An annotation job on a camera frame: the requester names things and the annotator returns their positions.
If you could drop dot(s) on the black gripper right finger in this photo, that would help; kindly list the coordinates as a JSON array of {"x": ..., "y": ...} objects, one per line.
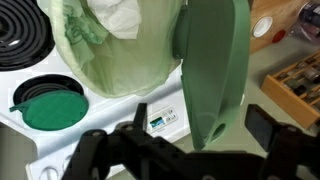
[{"x": 286, "y": 145}]

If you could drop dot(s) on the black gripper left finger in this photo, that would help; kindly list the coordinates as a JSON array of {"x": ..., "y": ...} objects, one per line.
[{"x": 145, "y": 157}]

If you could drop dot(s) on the white tissue paper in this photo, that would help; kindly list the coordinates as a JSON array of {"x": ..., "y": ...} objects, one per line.
[{"x": 121, "y": 18}]

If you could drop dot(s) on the wooden spice rack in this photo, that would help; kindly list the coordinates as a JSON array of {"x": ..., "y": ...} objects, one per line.
[{"x": 296, "y": 89}]

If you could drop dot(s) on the green silicone pot holder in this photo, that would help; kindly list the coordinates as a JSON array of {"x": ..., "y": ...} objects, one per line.
[{"x": 55, "y": 110}]

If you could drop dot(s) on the white electric stove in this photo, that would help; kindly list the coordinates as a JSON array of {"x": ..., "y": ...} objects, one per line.
[{"x": 54, "y": 148}]

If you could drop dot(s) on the rear left coil burner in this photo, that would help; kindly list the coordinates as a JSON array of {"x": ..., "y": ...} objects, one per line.
[{"x": 43, "y": 84}]

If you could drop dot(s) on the large front coil burner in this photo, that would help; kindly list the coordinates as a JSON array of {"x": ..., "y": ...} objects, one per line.
[{"x": 25, "y": 34}]

